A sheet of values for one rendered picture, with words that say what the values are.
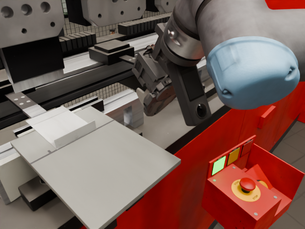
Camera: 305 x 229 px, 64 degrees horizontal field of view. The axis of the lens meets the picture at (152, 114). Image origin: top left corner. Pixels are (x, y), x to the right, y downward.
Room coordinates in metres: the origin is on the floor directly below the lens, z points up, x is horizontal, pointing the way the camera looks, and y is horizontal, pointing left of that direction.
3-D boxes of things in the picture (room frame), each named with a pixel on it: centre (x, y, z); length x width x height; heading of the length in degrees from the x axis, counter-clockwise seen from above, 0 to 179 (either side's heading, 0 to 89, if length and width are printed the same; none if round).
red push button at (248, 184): (0.43, -0.24, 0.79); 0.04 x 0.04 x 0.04
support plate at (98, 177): (0.33, 0.11, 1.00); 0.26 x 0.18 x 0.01; 47
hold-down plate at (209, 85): (0.84, -0.24, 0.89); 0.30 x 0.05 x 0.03; 137
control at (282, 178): (0.47, -0.27, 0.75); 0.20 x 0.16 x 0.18; 126
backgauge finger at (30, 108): (0.53, 0.34, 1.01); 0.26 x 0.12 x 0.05; 47
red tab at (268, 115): (1.08, -0.60, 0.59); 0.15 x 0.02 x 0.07; 137
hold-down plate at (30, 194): (0.43, 0.15, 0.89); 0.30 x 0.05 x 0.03; 137
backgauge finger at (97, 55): (0.80, 0.09, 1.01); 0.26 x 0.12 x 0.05; 47
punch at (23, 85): (0.44, 0.22, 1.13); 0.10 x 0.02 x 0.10; 137
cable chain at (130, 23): (1.27, -0.02, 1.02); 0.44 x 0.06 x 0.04; 137
